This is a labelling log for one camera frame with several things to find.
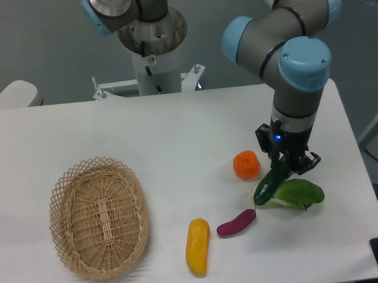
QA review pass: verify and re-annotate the purple sweet potato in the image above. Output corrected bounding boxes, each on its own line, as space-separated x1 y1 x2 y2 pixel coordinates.
217 209 257 237

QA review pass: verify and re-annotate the white metal base bracket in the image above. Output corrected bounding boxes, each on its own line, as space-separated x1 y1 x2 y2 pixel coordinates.
92 63 206 101

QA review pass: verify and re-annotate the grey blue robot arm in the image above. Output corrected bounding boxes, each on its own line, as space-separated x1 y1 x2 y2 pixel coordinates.
81 0 342 175

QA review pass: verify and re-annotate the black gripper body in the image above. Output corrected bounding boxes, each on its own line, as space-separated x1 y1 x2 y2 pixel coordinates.
255 120 321 175

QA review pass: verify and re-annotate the green leafy vegetable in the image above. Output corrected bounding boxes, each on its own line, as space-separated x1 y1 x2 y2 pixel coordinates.
268 178 325 211

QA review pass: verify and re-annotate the white chair backrest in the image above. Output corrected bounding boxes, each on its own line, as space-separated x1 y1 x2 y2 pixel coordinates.
0 80 44 110

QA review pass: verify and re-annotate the dark green cucumber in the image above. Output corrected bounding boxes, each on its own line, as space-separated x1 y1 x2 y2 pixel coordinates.
253 157 290 206

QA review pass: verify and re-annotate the orange tangerine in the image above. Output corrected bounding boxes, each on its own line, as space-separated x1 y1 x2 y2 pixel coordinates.
233 150 261 180

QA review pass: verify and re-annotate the woven wicker basket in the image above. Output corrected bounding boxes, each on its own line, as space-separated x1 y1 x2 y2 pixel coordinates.
50 157 150 280

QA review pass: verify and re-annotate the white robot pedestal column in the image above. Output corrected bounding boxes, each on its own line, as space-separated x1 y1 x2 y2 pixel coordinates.
118 7 187 80

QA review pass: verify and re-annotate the yellow corn cob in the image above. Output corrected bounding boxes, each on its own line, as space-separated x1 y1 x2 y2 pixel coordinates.
185 218 210 277

